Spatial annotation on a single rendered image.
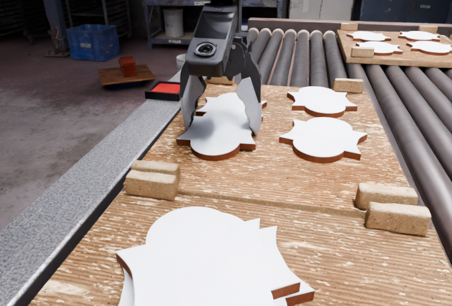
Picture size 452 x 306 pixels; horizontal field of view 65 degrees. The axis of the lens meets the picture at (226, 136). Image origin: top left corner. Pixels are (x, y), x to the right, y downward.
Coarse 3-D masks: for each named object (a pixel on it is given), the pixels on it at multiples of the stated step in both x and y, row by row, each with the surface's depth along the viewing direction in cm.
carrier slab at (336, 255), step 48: (96, 240) 36; (144, 240) 36; (288, 240) 36; (336, 240) 36; (384, 240) 36; (432, 240) 36; (48, 288) 30; (96, 288) 30; (336, 288) 30; (384, 288) 30; (432, 288) 30
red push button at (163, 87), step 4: (160, 84) 80; (164, 84) 80; (168, 84) 80; (172, 84) 80; (176, 84) 80; (156, 88) 78; (160, 88) 78; (164, 88) 78; (168, 88) 78; (172, 88) 78; (176, 88) 78; (172, 92) 75; (176, 92) 75
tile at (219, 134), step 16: (208, 112) 59; (224, 112) 58; (240, 112) 58; (192, 128) 55; (208, 128) 54; (224, 128) 54; (240, 128) 54; (192, 144) 51; (208, 144) 51; (224, 144) 50; (240, 144) 51; (208, 160) 49
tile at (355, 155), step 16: (304, 128) 56; (320, 128) 56; (336, 128) 56; (288, 144) 53; (304, 144) 51; (320, 144) 51; (336, 144) 51; (352, 144) 51; (320, 160) 48; (336, 160) 49
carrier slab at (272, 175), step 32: (352, 96) 71; (288, 128) 58; (352, 128) 58; (160, 160) 49; (192, 160) 49; (224, 160) 49; (256, 160) 49; (288, 160) 49; (352, 160) 49; (384, 160) 49; (192, 192) 43; (224, 192) 43; (256, 192) 43; (288, 192) 43; (320, 192) 43; (352, 192) 43
